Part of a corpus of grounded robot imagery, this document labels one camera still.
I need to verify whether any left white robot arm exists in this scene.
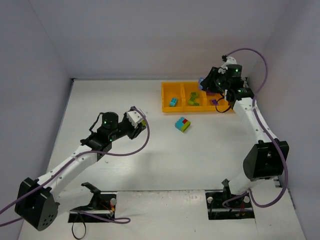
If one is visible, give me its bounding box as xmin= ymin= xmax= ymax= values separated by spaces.
xmin=14 ymin=107 xmax=150 ymax=231

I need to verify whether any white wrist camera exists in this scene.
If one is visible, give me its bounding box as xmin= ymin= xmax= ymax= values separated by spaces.
xmin=125 ymin=106 xmax=145 ymax=128
xmin=221 ymin=55 xmax=237 ymax=65

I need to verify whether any purple cable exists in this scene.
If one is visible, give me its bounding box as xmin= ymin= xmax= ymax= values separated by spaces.
xmin=221 ymin=47 xmax=289 ymax=209
xmin=0 ymin=106 xmax=151 ymax=224

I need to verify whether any purple lego brick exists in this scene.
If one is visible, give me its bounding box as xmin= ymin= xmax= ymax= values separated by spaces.
xmin=210 ymin=98 xmax=219 ymax=106

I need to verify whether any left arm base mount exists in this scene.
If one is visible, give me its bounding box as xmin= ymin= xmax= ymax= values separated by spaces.
xmin=68 ymin=182 xmax=117 ymax=223

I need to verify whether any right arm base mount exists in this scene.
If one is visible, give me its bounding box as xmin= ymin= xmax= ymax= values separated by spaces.
xmin=205 ymin=191 xmax=255 ymax=221

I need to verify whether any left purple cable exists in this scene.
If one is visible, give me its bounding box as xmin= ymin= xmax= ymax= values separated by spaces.
xmin=0 ymin=106 xmax=151 ymax=224

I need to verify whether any teal lego brick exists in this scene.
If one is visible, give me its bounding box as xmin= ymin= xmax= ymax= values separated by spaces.
xmin=169 ymin=97 xmax=178 ymax=107

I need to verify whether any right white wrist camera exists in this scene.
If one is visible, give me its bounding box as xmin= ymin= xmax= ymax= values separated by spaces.
xmin=221 ymin=55 xmax=237 ymax=65

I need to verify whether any black cable loop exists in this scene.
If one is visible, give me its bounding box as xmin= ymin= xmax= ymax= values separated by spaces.
xmin=71 ymin=209 xmax=87 ymax=239

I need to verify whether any multicolor lego block assembly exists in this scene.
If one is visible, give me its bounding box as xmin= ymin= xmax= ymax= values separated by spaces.
xmin=174 ymin=117 xmax=191 ymax=133

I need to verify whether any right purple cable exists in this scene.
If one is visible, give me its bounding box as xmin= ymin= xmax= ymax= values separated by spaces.
xmin=221 ymin=47 xmax=289 ymax=209

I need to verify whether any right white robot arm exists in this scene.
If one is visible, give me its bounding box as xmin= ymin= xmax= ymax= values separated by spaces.
xmin=199 ymin=64 xmax=289 ymax=195

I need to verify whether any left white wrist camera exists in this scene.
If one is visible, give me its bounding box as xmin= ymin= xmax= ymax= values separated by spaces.
xmin=125 ymin=106 xmax=145 ymax=128

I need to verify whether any yellow divided container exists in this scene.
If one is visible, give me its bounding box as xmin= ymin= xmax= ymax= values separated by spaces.
xmin=161 ymin=81 xmax=230 ymax=113

